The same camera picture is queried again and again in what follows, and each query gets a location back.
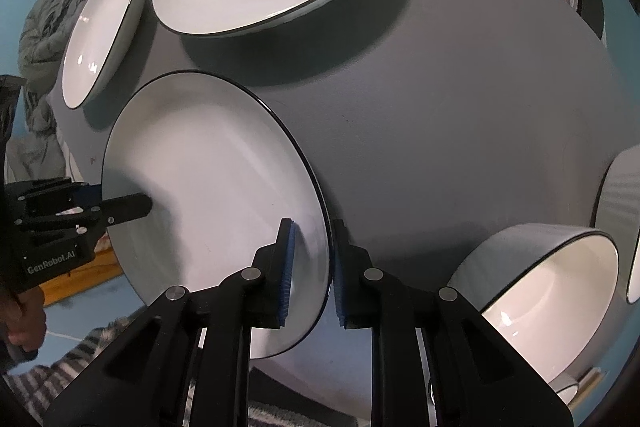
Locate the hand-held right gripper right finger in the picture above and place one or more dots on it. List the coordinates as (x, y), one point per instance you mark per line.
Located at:
(341, 277)

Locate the white black-rimmed bowl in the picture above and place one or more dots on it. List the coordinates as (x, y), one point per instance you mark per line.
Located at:
(622, 202)
(550, 307)
(636, 272)
(567, 394)

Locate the person's left hand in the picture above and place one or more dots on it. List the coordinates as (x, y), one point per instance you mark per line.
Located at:
(25, 322)

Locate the orange wooden board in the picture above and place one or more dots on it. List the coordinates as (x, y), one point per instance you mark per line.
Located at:
(80, 277)

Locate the grey puffy jacket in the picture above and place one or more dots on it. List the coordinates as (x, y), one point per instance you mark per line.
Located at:
(45, 32)

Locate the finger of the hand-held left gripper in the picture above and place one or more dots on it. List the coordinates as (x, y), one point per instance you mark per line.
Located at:
(89, 196)
(130, 207)

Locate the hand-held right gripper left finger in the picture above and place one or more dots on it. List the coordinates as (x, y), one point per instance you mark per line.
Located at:
(287, 272)

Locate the grey white striped cloth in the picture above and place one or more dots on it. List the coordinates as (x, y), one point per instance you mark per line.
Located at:
(65, 372)

